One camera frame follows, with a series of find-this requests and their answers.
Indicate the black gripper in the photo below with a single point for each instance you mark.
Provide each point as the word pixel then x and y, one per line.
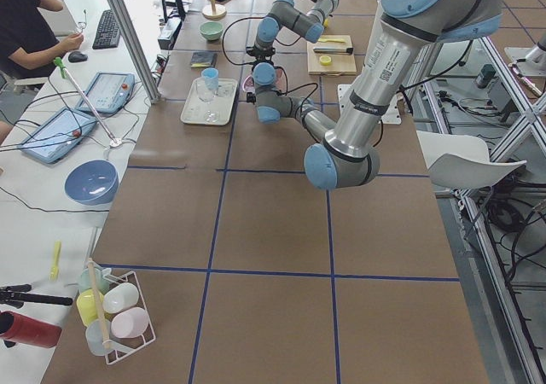
pixel 260 58
pixel 252 98

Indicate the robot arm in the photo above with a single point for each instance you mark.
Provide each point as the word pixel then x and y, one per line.
pixel 342 155
pixel 309 26

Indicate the pink bowl of ice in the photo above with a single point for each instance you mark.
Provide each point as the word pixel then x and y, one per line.
pixel 248 84

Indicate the light blue cup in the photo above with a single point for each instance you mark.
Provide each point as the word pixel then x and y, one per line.
pixel 210 76

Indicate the cream serving tray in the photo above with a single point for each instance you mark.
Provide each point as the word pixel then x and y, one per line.
pixel 203 109

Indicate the clear wine glass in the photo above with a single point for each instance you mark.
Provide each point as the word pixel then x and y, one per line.
pixel 207 97

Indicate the green bowl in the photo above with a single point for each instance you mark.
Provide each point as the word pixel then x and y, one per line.
pixel 211 30

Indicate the grey folded cloth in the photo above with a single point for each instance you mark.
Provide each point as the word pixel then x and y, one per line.
pixel 203 59

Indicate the yellow plastic knife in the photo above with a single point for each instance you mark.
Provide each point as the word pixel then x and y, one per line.
pixel 332 40

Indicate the half lemon slice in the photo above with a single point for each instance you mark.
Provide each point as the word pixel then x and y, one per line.
pixel 325 60

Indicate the wooden cutting board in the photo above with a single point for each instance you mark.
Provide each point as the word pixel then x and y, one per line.
pixel 341 64

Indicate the metal cylinder tool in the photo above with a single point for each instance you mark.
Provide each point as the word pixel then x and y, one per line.
pixel 333 50

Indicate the teach pendant tablet far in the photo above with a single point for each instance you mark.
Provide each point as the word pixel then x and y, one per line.
pixel 109 92

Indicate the teach pendant tablet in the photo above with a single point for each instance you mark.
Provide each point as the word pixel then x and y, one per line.
pixel 109 92
pixel 58 135

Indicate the black keyboard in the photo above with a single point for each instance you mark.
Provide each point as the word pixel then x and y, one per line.
pixel 107 31

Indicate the blue bowl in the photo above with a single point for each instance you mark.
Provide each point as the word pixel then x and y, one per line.
pixel 93 183

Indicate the black computer mouse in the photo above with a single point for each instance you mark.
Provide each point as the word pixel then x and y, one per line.
pixel 77 57

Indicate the teach pendant tablet near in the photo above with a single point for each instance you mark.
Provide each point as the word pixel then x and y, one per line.
pixel 58 135

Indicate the white chair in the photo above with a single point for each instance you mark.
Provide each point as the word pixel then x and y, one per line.
pixel 461 161

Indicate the seated person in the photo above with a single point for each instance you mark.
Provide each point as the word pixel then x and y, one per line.
pixel 28 44

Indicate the yellow plastic fork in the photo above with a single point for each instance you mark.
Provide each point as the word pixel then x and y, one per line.
pixel 54 268

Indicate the red bottle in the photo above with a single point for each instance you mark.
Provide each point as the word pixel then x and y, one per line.
pixel 19 328

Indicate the aluminium frame post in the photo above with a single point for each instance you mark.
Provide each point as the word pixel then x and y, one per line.
pixel 135 50

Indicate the white wire cup rack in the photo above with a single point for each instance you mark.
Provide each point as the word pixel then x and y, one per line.
pixel 114 313

